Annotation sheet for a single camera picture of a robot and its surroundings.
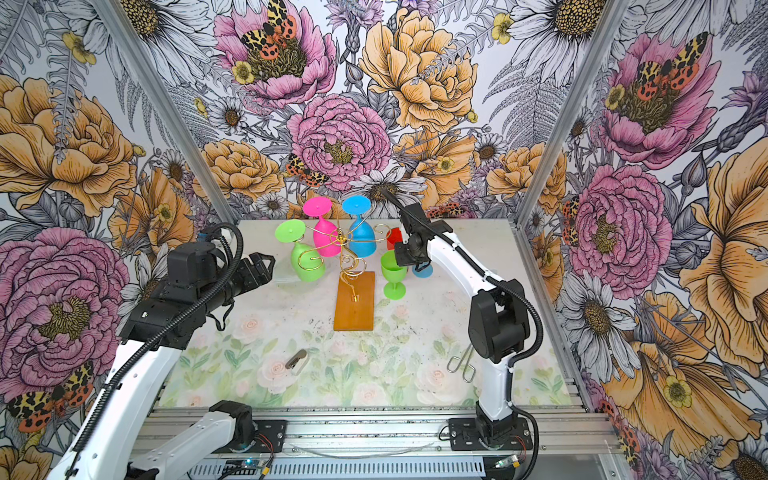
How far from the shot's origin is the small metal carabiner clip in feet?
2.80

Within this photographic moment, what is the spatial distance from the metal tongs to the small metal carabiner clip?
1.36 feet

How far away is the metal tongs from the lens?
854 mm
